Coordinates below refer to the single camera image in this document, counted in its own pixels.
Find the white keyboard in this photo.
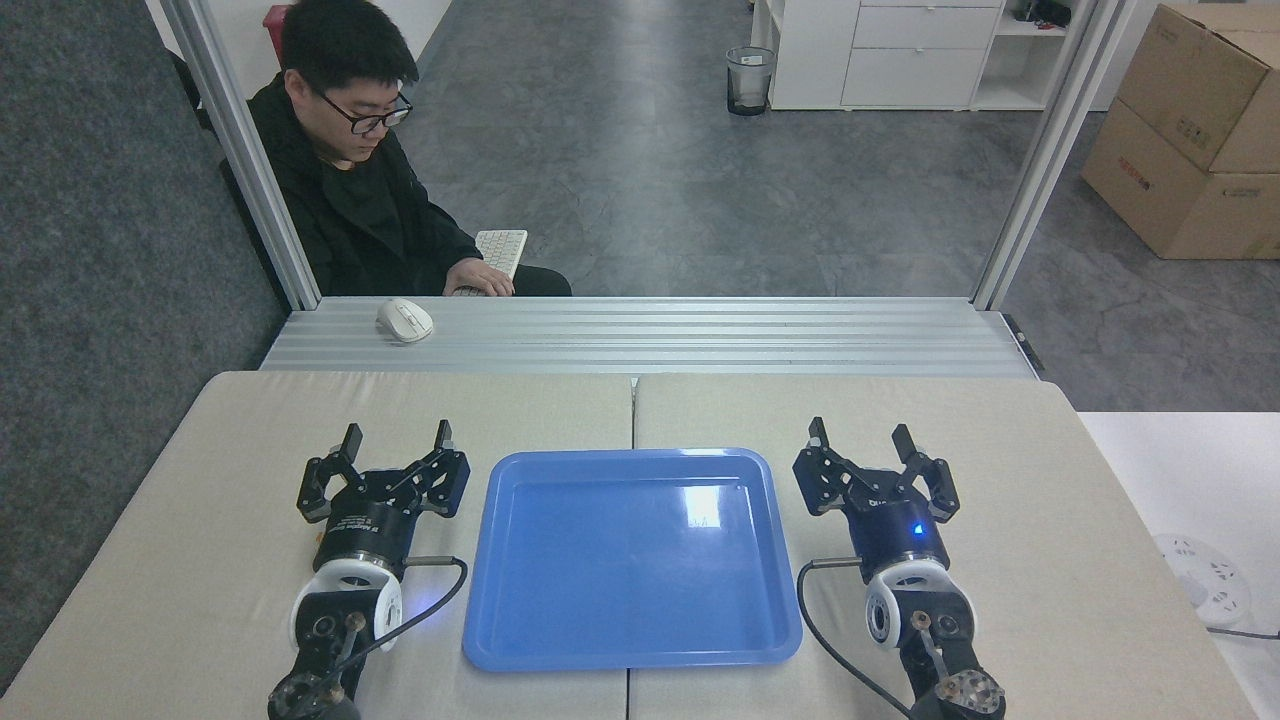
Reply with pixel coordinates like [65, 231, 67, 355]
[452, 229, 530, 297]

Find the person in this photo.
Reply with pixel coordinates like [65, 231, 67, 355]
[218, 0, 574, 299]

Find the black platform end bracket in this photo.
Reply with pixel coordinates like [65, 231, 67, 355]
[1002, 312, 1046, 374]

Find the person's hand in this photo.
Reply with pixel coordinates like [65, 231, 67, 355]
[443, 257, 517, 298]

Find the silver aluminium post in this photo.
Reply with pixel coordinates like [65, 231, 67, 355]
[969, 0, 1141, 312]
[158, 0, 322, 312]

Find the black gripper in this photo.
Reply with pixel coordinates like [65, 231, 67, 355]
[296, 419, 472, 581]
[792, 416, 961, 583]

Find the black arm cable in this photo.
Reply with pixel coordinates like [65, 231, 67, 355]
[300, 555, 470, 701]
[796, 557, 917, 720]

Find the white drawer cabinet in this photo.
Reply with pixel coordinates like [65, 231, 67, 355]
[749, 0, 1079, 113]

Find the grey mesh waste bin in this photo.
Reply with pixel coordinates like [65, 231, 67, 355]
[725, 45, 778, 118]

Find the blue plastic tray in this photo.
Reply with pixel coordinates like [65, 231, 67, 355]
[461, 447, 804, 673]

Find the silver aluminium rail platform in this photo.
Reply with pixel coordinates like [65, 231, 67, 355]
[259, 295, 1041, 380]

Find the white round socket reel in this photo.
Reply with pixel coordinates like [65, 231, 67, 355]
[1150, 532, 1252, 629]

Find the small cardboard box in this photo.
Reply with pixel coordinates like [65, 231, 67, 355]
[1114, 2, 1280, 176]

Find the white computer mouse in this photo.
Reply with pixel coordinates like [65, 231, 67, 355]
[375, 297, 436, 345]

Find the large cardboard box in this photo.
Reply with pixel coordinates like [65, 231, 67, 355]
[1080, 97, 1280, 262]

